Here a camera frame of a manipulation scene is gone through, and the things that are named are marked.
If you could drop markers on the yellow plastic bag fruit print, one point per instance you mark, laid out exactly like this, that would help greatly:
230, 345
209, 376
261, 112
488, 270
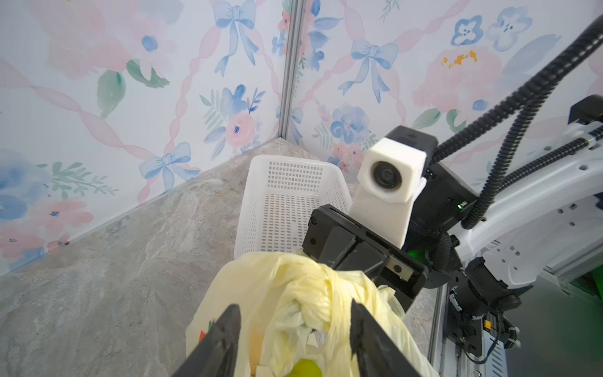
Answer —
294, 308

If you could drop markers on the green pear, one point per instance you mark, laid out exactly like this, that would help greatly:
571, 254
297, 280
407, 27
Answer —
305, 368

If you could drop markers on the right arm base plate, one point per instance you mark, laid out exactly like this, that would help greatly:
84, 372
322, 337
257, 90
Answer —
478, 336

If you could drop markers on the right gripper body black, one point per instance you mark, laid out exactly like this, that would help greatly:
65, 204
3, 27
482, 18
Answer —
343, 244

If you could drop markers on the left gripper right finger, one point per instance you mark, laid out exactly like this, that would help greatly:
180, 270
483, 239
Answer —
376, 353

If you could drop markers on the white plastic basket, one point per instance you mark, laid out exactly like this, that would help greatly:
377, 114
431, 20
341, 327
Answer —
280, 195

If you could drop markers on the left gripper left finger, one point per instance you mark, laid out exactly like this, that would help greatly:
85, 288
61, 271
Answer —
216, 354

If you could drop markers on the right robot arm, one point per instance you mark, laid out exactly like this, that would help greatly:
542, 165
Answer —
525, 228

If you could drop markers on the right aluminium corner post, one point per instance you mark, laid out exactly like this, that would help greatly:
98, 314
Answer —
290, 67

